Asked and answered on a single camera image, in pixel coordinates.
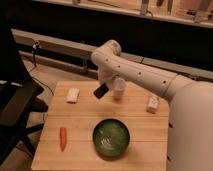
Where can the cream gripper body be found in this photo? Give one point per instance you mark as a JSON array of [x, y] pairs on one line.
[[108, 81]]

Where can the black eraser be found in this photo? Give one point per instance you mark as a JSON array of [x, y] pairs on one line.
[[101, 91]]

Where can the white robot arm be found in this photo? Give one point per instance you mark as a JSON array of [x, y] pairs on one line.
[[190, 123]]

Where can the white sponge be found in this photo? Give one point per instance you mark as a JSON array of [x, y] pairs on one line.
[[72, 95]]

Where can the translucent plastic cup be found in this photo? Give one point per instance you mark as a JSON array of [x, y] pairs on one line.
[[119, 88]]

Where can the white bottle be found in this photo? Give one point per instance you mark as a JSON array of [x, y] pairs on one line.
[[152, 104]]

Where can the green bowl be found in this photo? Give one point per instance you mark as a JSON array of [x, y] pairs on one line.
[[110, 137]]

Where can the orange carrot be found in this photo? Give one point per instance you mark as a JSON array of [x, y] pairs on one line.
[[63, 138]]

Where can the black office chair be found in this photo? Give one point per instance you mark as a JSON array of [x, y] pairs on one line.
[[18, 95]]

